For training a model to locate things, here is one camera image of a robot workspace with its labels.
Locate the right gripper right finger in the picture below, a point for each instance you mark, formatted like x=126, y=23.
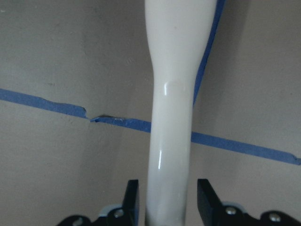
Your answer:
x=215, y=213

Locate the white hand brush black bristles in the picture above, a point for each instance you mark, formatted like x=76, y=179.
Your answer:
x=177, y=34

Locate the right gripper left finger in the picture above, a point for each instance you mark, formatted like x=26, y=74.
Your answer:
x=125, y=215

